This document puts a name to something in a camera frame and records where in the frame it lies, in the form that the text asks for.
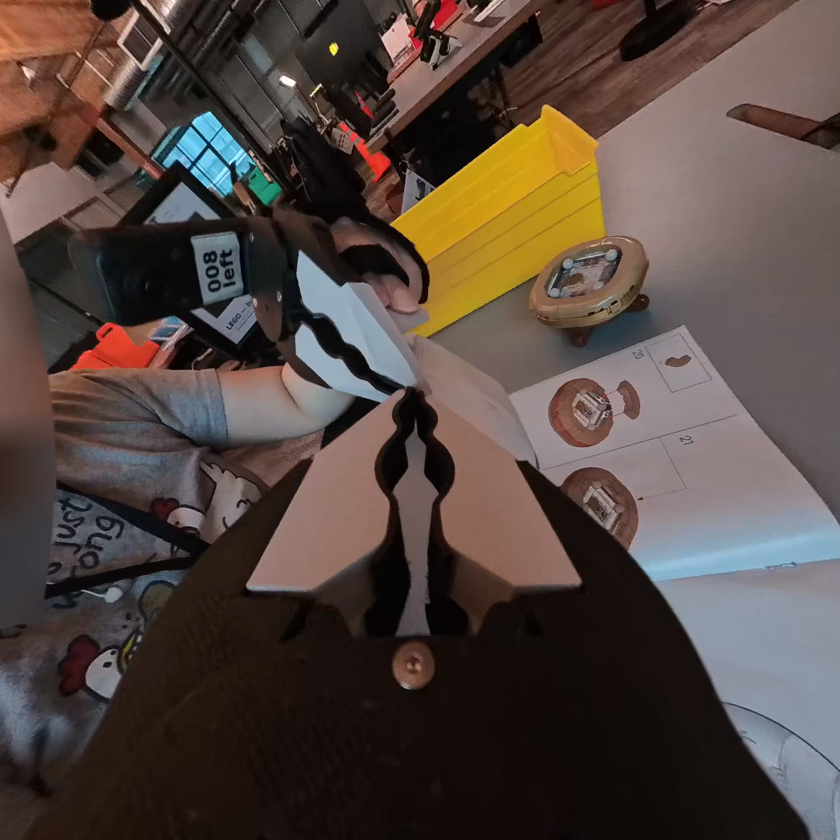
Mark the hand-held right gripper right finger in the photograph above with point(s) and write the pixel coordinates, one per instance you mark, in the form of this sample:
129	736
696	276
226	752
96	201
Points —
512	525

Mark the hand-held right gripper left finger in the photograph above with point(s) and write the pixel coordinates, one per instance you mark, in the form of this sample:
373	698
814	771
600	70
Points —
321	525

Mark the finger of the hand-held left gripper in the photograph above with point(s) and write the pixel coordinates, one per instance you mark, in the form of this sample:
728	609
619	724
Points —
358	321
325	361

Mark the white paper bag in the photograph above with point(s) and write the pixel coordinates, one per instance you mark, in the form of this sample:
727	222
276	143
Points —
472	394

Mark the yellow plastic bin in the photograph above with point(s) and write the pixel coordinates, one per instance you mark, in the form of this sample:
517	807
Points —
512	216

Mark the person's left forearm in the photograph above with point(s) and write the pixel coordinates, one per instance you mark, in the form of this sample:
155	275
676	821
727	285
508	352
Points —
275	407

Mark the person's left hand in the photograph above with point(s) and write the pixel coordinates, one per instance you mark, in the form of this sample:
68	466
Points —
400	298

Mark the black and white marker sign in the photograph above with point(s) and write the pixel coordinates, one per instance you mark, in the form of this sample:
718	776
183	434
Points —
177	203

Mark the orange traffic cone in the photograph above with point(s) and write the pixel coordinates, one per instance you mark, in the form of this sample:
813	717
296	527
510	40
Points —
118	351

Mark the person's grey printed t-shirt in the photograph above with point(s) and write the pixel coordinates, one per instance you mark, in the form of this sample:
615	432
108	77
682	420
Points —
131	420

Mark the open instruction booklet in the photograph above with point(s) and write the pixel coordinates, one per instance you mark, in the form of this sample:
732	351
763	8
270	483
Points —
722	472

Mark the brown toy pot model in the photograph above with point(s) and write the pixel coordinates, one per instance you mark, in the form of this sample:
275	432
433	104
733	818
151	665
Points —
590	282

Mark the black frame table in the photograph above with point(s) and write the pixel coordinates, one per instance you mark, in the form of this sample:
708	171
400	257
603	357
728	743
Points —
459	65

